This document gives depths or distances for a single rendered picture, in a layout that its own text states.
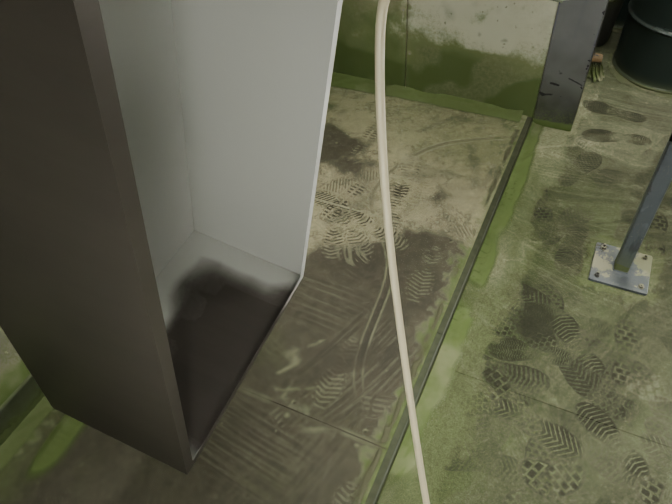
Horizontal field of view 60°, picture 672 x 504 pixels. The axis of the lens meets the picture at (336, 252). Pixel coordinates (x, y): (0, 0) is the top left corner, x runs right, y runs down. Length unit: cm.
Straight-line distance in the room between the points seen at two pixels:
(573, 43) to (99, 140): 240
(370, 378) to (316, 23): 117
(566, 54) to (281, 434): 196
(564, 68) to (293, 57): 183
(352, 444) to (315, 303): 54
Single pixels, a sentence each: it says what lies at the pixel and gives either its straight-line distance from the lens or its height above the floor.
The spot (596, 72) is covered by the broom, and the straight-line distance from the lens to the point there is 340.
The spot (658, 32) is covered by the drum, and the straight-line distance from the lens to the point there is 327.
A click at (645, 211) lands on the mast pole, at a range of 216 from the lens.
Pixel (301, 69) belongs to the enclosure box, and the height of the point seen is 111.
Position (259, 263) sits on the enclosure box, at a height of 49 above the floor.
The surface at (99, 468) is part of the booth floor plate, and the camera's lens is 195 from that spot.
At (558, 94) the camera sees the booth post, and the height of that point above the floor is 18.
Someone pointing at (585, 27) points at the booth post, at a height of 51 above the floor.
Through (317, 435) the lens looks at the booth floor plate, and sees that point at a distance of 182.
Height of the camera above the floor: 169
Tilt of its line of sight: 47 degrees down
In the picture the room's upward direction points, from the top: 5 degrees counter-clockwise
